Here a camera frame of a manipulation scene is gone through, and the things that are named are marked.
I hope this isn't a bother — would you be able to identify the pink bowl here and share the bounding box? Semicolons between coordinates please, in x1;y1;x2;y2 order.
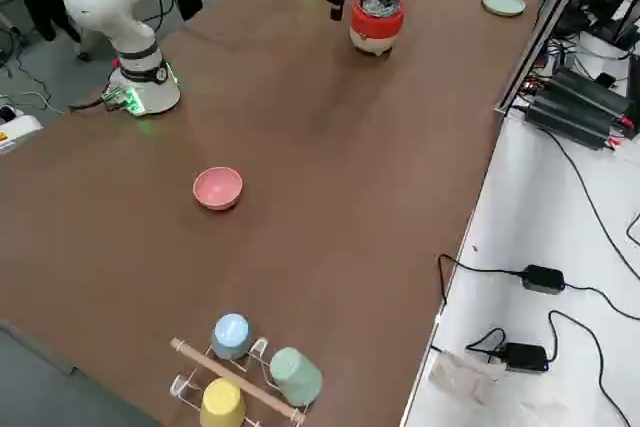
192;166;244;210

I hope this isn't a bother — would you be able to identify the black base cable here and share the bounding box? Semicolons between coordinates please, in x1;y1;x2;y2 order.
67;91;117;114

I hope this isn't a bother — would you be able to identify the black power adapter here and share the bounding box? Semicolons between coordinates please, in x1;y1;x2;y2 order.
502;341;549;374
522;264;566;294

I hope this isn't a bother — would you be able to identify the white control box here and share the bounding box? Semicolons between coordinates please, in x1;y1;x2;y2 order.
0;105;44;156

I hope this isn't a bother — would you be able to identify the light blue cup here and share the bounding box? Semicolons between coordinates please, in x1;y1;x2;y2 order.
210;313;252;361

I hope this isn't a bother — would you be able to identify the orange rice cooker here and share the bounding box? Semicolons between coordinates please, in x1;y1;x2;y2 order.
348;0;421;57

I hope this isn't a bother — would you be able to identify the crumpled clear plastic wrap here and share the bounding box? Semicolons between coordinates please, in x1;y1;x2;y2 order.
430;350;507;406

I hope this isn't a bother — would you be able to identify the sage green cup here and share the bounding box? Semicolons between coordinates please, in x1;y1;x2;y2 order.
268;347;324;408

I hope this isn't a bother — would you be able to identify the pale green plate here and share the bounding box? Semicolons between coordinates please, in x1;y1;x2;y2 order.
480;0;527;18

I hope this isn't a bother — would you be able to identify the aluminium frame post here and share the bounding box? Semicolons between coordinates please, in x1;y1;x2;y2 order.
494;0;599;116

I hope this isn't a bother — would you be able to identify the black power supply unit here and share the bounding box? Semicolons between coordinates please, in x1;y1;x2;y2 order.
524;65;640;151

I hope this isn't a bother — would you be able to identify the yellow cup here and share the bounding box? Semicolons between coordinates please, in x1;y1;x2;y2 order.
199;378;247;427

